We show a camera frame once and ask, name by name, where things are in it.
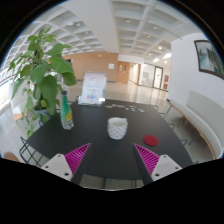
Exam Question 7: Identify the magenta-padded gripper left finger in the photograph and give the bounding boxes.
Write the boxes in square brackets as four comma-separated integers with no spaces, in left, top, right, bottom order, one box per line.
[41,142,94,186]

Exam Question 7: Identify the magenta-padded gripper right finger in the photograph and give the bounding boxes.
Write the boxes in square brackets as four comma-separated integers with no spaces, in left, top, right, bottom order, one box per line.
[132,143,183,187]

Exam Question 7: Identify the green plastic drink bottle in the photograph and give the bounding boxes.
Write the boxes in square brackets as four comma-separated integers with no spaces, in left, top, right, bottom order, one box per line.
[59,90,75,131]

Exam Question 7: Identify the flat round red coaster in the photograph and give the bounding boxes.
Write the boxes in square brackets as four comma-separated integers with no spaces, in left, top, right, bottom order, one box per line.
[143,134,160,147]

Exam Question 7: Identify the white polka dot mug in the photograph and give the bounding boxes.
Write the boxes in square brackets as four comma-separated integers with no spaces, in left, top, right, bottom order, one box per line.
[106,116,129,140]

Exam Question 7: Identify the long white bench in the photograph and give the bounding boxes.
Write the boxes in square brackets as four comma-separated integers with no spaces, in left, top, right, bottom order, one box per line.
[166,89,224,160]

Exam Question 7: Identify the clear acrylic sign stand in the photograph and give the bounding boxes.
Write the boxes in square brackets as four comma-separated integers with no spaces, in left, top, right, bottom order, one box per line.
[77,71,108,107]

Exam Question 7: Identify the green leafy potted plant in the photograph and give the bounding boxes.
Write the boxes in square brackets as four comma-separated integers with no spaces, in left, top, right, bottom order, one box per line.
[7,26,78,138]

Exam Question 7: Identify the dark framed glass door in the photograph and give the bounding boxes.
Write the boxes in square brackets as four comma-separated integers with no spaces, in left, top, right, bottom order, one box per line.
[152,66,164,90]

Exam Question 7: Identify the wooden double door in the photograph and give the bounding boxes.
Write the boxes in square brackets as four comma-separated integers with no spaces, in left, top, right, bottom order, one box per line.
[116,61,131,85]

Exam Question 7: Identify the dark framed landscape picture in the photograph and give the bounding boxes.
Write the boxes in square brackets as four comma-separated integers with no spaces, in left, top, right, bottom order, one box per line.
[193,39,224,80]

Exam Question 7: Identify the round ceiling lights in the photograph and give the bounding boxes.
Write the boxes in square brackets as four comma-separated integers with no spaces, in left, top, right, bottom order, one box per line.
[66,17,173,63]

